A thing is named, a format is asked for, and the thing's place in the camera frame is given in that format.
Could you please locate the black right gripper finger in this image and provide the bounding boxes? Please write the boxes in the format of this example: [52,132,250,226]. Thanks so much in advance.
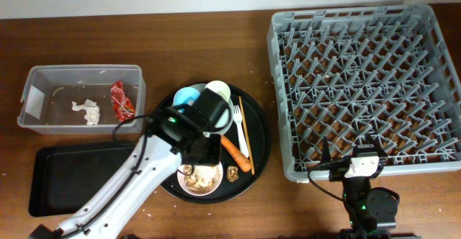
[365,133,387,156]
[321,137,331,163]

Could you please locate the pink bowl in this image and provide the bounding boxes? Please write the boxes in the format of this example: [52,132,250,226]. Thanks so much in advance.
[176,163,223,197]

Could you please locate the brown food scrap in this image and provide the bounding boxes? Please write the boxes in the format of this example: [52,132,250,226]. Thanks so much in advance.
[226,166,239,182]

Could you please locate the orange carrot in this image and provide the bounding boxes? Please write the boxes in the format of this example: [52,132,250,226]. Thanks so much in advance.
[220,135,251,172]

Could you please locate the red snack wrapper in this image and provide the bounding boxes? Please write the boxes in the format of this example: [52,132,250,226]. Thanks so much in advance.
[110,81,135,122]

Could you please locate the white napkin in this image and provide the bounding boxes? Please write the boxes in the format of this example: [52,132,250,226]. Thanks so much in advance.
[72,99,100,125]

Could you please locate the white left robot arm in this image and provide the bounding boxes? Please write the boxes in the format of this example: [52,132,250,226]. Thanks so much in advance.
[30,89,231,238]

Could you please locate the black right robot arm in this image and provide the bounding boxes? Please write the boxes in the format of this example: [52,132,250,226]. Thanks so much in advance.
[321,135,400,239]

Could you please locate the grey dishwasher rack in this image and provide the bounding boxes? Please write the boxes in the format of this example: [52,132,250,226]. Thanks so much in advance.
[267,4,460,183]

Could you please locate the blue plastic cup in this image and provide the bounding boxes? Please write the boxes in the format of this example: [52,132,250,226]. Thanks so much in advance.
[172,86,200,107]

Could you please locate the light blue plate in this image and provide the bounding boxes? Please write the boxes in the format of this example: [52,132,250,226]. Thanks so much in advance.
[191,83,233,135]

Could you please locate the white plastic fork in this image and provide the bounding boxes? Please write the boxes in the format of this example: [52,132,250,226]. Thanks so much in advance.
[233,105,249,158]

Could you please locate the cream plastic cup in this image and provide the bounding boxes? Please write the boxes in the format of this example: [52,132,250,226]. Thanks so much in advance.
[205,80,231,101]

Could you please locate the food leftovers pile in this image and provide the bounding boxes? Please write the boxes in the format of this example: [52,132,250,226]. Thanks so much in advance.
[183,165,221,194]

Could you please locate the wooden chopstick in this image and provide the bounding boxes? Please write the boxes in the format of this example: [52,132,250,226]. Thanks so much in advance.
[238,96,256,176]

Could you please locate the round black tray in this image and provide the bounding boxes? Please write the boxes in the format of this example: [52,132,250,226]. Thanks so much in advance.
[161,86,272,204]

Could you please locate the black rectangular tray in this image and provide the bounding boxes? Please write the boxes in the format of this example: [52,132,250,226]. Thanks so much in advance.
[28,142,135,217]

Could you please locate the clear plastic bin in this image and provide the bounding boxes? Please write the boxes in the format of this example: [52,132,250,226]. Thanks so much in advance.
[17,64,146,135]

